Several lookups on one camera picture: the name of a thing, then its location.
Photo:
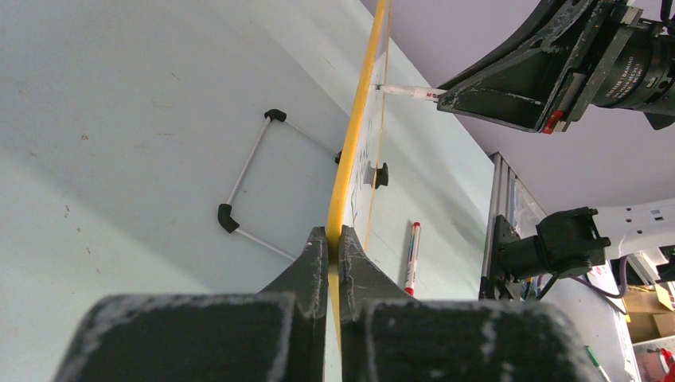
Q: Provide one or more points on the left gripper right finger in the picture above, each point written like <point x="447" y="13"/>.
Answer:
<point x="387" y="335"/>

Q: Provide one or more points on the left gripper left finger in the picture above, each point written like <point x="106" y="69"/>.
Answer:
<point x="276" y="334"/>

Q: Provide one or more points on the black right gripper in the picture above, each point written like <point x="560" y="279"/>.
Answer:
<point x="554" y="66"/>

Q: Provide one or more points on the black whiteboard marker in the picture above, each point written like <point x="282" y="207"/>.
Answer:
<point x="415" y="92"/>

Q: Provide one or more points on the yellow framed whiteboard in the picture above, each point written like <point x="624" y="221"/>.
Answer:
<point x="351" y="204"/>

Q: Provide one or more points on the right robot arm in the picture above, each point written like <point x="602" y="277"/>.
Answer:
<point x="568" y="242"/>

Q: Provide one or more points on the red whiteboard marker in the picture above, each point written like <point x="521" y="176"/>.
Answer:
<point x="412" y="262"/>

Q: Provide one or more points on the black right whiteboard foot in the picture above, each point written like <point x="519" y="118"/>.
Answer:
<point x="378" y="176"/>

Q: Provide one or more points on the green marker in background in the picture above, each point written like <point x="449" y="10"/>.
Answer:
<point x="595" y="361"/>

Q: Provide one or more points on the cardboard box in background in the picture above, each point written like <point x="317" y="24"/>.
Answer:
<point x="650" y="313"/>

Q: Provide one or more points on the white wire board stand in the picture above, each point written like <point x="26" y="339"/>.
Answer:
<point x="278" y="157"/>

